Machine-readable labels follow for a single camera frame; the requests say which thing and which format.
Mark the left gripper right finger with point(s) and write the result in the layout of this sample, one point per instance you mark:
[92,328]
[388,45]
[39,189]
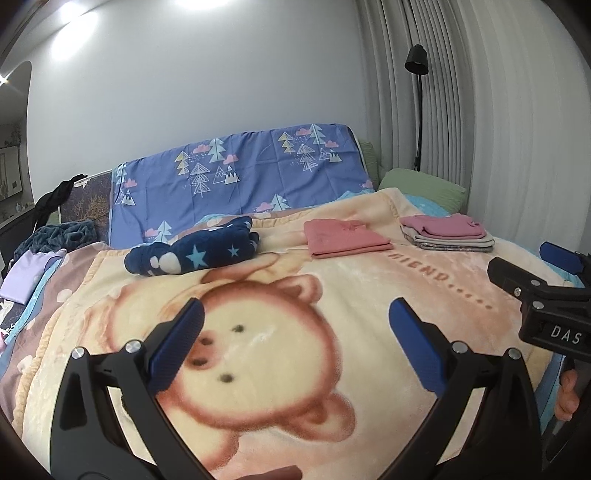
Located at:
[484,423]

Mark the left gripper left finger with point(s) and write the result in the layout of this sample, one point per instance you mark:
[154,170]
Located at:
[87,441]

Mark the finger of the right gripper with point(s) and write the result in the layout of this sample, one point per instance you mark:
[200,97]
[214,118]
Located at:
[512,279]
[575,263]

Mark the pink knit shirt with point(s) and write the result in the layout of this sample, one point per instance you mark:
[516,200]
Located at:
[330,238]

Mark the stack of folded clothes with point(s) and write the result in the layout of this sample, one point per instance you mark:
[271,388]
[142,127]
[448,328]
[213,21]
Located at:
[457,232]

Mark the right hand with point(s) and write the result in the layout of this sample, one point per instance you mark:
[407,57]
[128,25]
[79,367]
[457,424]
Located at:
[567,400]

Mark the green pillow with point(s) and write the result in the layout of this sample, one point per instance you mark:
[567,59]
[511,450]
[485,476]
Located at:
[419,187]

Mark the grey curtain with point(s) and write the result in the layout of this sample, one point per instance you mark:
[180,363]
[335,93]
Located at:
[506,107]

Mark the lilac garment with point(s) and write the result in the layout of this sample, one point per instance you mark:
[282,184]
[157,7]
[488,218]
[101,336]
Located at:
[26,273]

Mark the dark teal fleece blanket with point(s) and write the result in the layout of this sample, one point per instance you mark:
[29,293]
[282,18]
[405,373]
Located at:
[51,238]

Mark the cream pig-print blanket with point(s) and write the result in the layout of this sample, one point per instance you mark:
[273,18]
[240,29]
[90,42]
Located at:
[296,365]

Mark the black garment on headboard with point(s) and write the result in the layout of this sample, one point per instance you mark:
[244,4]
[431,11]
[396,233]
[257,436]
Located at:
[51,201]

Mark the dark patterned pillow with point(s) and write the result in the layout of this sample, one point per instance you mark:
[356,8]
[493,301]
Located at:
[90,200]

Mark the black floor lamp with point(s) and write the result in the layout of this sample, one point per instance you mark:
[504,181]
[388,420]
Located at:
[417,64]

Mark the navy star plush blanket roll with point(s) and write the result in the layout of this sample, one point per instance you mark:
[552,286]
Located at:
[220,246]

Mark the blue tree-print pillow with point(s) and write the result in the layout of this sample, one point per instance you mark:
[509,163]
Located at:
[157,197]

